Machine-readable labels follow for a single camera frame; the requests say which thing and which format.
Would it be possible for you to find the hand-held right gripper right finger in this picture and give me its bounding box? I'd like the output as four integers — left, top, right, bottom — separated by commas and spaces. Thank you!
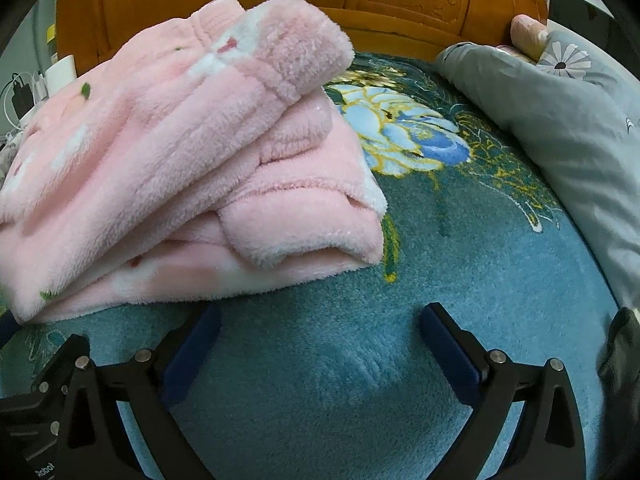
420, 302, 587, 480

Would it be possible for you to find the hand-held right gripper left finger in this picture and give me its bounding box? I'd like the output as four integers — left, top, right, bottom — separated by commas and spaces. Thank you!
60, 304, 223, 480

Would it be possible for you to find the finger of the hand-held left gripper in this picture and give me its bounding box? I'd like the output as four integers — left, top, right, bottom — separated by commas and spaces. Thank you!
31, 332, 92, 396
0, 310, 17, 347

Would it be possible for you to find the pink fleece pajama top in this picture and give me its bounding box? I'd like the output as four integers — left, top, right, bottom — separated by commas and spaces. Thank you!
7, 95, 389, 324

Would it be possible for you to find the teal floral blanket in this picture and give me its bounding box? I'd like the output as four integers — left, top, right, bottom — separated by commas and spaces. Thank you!
0, 52, 627, 480

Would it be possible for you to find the dark grey garment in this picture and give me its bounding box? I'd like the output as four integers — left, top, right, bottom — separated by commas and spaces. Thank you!
597, 306, 640, 402

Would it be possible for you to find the black charger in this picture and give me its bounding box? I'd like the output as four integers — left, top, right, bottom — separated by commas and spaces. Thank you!
11, 74, 34, 117

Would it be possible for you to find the grey floral duvet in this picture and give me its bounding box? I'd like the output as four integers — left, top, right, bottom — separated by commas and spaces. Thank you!
432, 29, 640, 311

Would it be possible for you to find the plain pink pillow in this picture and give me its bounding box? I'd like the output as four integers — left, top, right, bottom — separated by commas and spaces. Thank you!
510, 13, 552, 61

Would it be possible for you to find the white cable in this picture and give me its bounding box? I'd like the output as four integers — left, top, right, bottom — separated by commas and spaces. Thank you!
0, 94, 27, 147

